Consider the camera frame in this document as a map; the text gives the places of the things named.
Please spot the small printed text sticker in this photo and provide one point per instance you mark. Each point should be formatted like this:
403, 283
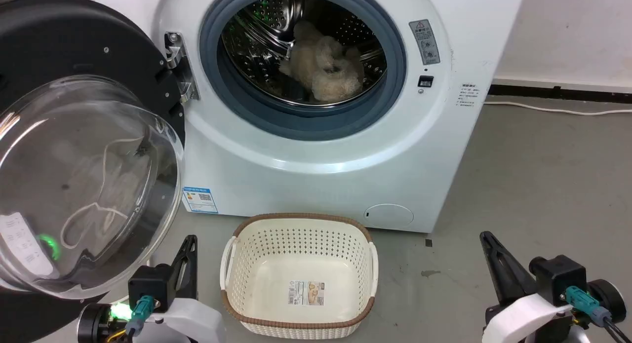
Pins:
468, 95

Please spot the blue energy label sticker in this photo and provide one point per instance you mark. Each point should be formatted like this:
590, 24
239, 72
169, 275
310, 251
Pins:
200, 200

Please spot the white front-load washing machine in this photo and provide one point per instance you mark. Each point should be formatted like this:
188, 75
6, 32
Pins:
306, 185

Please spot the beige plush toy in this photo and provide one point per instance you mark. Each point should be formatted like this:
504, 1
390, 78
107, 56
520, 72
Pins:
321, 61

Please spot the black round glass washer door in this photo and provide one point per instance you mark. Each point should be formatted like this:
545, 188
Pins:
59, 42

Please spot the cream brown-rimmed laundry basket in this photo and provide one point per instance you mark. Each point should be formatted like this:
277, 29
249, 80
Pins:
301, 244

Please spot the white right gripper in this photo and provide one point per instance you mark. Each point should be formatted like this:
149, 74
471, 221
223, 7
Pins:
523, 318

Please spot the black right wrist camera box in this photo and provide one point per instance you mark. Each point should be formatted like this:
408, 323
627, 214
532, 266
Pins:
560, 279

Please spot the basket product label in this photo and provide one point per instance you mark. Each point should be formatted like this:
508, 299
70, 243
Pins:
306, 292

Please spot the chrome door hinge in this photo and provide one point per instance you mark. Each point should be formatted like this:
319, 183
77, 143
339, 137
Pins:
179, 61

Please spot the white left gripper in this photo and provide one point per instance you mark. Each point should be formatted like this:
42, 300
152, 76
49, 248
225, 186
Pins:
192, 321

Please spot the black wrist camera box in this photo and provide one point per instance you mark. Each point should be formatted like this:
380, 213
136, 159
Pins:
148, 283
560, 279

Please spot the round white filter cover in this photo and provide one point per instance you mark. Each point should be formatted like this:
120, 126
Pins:
390, 217

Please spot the black baseboard strip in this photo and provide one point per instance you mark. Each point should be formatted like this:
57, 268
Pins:
568, 93

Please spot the grey warning label sticker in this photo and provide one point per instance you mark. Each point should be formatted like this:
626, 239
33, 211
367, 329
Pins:
424, 42

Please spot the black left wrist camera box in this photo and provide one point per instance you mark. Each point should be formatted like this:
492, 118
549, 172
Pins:
148, 283

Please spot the steel perforated washer drum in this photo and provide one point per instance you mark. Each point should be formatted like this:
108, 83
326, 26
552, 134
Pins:
254, 37

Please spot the black door lock latch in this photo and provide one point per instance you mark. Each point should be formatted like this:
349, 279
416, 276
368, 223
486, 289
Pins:
425, 81

